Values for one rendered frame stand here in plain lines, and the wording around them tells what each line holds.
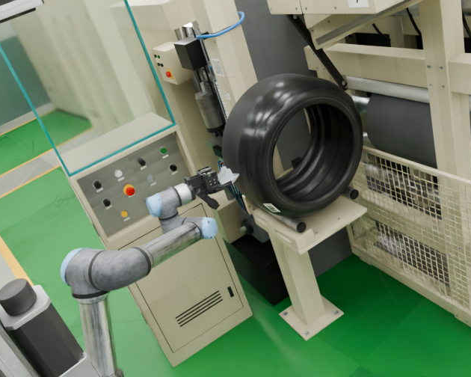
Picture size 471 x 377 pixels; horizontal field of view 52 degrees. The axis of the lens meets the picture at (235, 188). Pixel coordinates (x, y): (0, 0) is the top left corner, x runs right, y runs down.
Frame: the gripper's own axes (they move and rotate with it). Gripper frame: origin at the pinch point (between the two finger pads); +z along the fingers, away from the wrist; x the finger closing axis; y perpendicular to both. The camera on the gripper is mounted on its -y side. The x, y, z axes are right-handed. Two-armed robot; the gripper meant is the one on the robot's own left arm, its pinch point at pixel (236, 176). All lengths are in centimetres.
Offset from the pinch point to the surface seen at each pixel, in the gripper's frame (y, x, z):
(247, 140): 14.9, -5.7, 4.9
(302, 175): -19.5, 14.5, 38.3
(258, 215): -30.9, 18.1, 14.3
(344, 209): -33, -4, 45
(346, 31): 41, -4, 56
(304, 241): -33.1, -11.4, 18.3
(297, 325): -115, 30, 29
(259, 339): -119, 38, 8
